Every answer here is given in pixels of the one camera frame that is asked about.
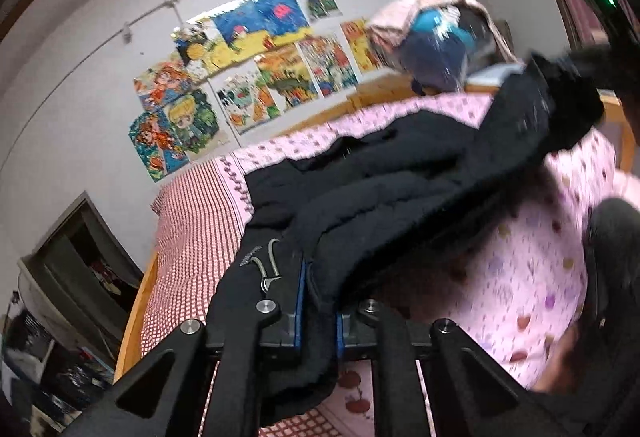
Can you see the wooden bed frame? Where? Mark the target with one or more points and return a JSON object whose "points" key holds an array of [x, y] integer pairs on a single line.
{"points": [[135, 317]]}

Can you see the white wall conduit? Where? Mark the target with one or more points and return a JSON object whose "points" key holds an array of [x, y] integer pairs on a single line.
{"points": [[170, 9]]}

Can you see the red checkered blanket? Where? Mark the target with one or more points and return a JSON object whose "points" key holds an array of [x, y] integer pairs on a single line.
{"points": [[200, 217]]}

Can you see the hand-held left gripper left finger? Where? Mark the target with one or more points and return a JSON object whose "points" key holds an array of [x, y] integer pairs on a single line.
{"points": [[300, 307]]}

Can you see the pink patterned bedsheet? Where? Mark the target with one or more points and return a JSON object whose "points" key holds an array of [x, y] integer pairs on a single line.
{"points": [[525, 267]]}

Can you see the group of colourful wall drawings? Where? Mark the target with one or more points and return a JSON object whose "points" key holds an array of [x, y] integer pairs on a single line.
{"points": [[280, 77]]}

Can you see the black padded jacket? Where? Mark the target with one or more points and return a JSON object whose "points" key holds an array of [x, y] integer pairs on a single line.
{"points": [[390, 177]]}

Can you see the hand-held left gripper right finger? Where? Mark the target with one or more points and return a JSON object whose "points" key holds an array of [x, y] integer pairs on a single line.
{"points": [[341, 339]]}

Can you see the cluttered storage shelf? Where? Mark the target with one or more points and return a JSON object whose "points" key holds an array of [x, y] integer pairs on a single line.
{"points": [[50, 377]]}

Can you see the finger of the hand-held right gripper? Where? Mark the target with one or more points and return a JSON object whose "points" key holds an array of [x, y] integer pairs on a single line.
{"points": [[582, 59]]}

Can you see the dark open cabinet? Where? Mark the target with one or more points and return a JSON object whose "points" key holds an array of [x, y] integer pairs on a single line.
{"points": [[75, 267]]}

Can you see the clear plastic bag of clothes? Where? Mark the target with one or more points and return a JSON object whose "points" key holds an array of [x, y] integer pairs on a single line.
{"points": [[435, 57]]}

